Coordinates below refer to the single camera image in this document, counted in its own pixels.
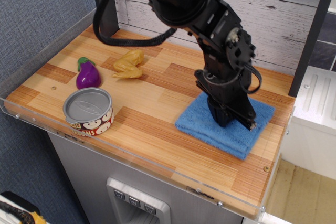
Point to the blue cloth napkin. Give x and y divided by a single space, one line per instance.
234 138

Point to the purple toy eggplant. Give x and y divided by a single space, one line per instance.
89 75

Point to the grey cabinet with dispenser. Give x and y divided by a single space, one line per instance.
112 190

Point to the dark left support post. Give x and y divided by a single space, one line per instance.
105 21

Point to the mushroom tin can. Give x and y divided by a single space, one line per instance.
89 111

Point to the yellow toy chicken wing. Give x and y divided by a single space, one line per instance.
126 66

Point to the dark right support post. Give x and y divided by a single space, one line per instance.
313 34

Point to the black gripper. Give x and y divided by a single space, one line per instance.
228 99

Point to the black yellow object corner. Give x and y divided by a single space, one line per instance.
15 209

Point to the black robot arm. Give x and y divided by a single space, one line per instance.
228 53

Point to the white toy sink counter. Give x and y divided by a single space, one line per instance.
309 141

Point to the dark support post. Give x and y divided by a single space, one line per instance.
313 34
105 21

